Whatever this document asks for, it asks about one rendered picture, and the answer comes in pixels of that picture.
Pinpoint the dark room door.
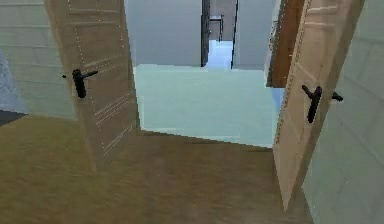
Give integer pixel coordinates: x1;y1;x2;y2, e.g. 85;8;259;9
200;0;212;68

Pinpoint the light wooden room door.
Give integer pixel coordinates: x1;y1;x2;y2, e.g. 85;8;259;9
44;0;141;174
272;0;367;213

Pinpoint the brown wooden room door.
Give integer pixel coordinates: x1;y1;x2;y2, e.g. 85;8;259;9
265;0;306;89

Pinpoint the black door handle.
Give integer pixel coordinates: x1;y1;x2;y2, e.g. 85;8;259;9
61;68;100;99
301;84;344;125

